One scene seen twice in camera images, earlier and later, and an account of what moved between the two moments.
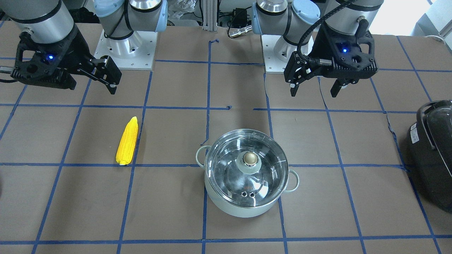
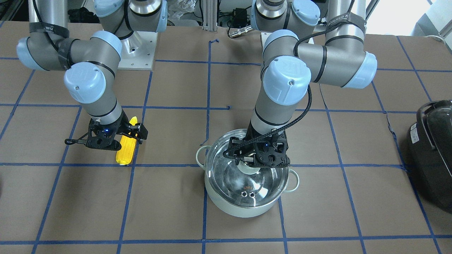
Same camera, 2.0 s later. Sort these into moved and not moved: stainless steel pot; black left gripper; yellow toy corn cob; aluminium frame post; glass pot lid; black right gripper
Moved: black left gripper; black right gripper
Not moved: aluminium frame post; stainless steel pot; glass pot lid; yellow toy corn cob
